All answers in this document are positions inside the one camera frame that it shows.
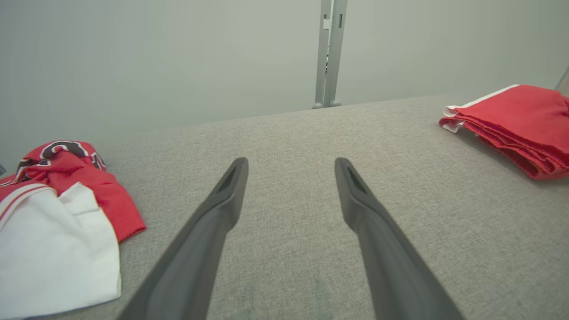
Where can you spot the red shorts with white stripe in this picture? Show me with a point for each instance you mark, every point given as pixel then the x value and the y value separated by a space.
pixel 520 124

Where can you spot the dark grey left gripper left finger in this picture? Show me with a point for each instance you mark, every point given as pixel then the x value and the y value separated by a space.
pixel 195 253

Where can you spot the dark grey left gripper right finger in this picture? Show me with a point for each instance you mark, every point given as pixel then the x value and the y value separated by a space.
pixel 386 258

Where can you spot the red jersey with white sleeves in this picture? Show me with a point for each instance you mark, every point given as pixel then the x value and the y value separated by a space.
pixel 58 240

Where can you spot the grey metal partition post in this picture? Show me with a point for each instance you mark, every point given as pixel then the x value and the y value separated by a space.
pixel 329 53

